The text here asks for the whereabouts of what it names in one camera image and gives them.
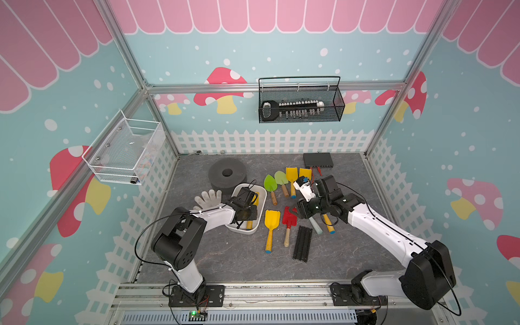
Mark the red trowel wooden handle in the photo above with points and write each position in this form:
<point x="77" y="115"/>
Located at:
<point x="289" y="220"/>

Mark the black network switch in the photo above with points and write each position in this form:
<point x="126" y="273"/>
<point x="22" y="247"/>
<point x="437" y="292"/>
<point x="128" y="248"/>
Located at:
<point x="318" y="159"/>

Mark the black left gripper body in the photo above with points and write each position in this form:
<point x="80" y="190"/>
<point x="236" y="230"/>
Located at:
<point x="250" y="212"/>

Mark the black aluminium extrusion bar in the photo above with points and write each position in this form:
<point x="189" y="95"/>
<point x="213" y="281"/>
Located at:
<point x="302" y="245"/>

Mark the yellow plastic shovel blue cap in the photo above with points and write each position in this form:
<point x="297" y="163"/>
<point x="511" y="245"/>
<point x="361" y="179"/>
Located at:
<point x="292" y="175"/>

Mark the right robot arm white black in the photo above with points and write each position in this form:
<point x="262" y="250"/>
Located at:
<point x="427" y="274"/>

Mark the light blue plastic shovel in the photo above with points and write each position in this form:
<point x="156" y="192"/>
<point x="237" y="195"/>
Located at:
<point x="315" y="226"/>

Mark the white knit work glove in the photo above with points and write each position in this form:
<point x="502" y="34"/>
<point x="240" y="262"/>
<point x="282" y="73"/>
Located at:
<point x="208" y="199"/>

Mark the white wire mesh wall basket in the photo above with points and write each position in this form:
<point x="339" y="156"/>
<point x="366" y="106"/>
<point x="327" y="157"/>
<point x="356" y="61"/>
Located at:
<point x="126" y="150"/>

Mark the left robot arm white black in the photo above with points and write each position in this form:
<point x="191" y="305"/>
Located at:
<point x="177" y="242"/>

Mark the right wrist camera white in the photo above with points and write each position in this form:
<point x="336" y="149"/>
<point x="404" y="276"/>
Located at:
<point x="304" y="185"/>

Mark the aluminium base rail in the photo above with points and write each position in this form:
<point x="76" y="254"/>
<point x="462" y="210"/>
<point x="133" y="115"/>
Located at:
<point x="292" y="302"/>

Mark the black socket set rail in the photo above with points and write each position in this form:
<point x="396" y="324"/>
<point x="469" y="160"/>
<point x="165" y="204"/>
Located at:
<point x="271" y="111"/>

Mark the bright green trowel wooden handle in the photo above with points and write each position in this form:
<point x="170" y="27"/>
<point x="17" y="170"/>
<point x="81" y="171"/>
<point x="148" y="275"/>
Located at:
<point x="270" y="185"/>

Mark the white plastic storage box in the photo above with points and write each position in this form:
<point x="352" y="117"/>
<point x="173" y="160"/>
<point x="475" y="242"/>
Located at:
<point x="256" y="227"/>

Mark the small green circuit board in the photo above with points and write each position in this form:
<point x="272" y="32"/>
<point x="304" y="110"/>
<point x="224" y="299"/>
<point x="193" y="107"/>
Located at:
<point x="197" y="316"/>

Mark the black wire mesh wall basket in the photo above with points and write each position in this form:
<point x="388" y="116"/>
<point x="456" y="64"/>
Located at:
<point x="300" y="99"/>

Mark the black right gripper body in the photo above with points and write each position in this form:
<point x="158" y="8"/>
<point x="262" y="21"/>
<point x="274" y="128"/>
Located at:
<point x="315" y="206"/>

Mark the green plastic shovel yellow handle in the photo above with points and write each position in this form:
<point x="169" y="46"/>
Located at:
<point x="328" y="223"/>

